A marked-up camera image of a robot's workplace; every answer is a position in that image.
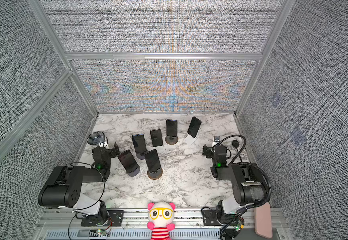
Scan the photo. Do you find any purple stand mid left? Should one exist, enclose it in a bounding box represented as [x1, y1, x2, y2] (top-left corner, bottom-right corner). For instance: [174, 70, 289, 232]
[136, 151, 147, 160]

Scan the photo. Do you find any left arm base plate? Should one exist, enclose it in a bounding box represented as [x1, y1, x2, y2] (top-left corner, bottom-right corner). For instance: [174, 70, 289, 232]
[81, 210, 125, 227]

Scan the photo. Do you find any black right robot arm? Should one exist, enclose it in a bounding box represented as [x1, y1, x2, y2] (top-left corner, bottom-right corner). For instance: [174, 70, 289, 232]
[201, 145, 272, 226]

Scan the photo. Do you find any blue phone mid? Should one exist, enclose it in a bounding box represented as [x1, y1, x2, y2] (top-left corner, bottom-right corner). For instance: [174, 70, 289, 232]
[132, 134, 147, 154]

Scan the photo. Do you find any pink phone case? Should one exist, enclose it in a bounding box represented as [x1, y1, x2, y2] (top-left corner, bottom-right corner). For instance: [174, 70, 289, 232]
[254, 203, 273, 239]

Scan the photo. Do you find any wooden round phone stand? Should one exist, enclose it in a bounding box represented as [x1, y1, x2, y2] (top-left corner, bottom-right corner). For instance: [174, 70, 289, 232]
[147, 168, 163, 180]

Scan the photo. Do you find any white stand back right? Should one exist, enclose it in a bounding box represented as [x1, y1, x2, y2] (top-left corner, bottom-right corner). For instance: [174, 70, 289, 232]
[184, 135, 198, 146]

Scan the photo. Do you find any grey round fan object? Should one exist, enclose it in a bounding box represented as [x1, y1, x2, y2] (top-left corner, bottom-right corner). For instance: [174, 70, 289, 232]
[87, 132, 107, 146]

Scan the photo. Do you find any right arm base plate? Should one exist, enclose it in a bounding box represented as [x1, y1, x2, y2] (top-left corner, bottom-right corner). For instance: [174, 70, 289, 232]
[200, 208, 243, 226]

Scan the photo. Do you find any black round puck with cable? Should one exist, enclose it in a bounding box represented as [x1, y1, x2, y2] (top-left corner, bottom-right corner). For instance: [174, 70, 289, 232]
[231, 140, 240, 149]

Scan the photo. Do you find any purple phone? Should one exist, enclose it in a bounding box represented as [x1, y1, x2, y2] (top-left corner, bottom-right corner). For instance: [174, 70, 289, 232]
[150, 129, 163, 147]

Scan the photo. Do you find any wooden grey stand back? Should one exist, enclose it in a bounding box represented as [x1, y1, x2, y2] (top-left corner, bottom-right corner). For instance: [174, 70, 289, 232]
[165, 136, 178, 145]

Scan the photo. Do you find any black phone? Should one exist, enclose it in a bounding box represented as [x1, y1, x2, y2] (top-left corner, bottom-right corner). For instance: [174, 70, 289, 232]
[145, 149, 162, 173]
[118, 150, 139, 172]
[187, 117, 202, 138]
[166, 120, 177, 137]

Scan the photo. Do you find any pink white plush toy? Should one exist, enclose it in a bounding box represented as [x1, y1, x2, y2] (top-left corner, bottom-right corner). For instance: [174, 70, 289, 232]
[147, 202, 176, 240]

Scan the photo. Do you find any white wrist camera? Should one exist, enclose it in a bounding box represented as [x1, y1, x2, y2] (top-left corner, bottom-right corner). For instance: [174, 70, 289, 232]
[212, 136, 220, 146]
[99, 142, 108, 148]

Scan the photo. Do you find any purple stand front left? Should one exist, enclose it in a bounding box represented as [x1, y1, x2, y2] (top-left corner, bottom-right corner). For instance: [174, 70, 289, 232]
[127, 167, 140, 177]

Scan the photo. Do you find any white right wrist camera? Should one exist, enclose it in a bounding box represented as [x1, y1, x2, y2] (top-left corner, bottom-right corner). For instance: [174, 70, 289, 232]
[212, 136, 220, 146]

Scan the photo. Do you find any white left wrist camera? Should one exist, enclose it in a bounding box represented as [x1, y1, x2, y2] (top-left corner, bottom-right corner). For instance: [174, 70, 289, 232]
[99, 142, 108, 148]

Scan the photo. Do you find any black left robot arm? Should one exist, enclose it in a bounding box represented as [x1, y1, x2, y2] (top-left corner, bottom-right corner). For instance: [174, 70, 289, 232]
[38, 143, 120, 227]

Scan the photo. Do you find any aluminium front rail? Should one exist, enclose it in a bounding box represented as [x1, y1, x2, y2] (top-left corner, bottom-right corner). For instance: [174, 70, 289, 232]
[33, 207, 293, 240]

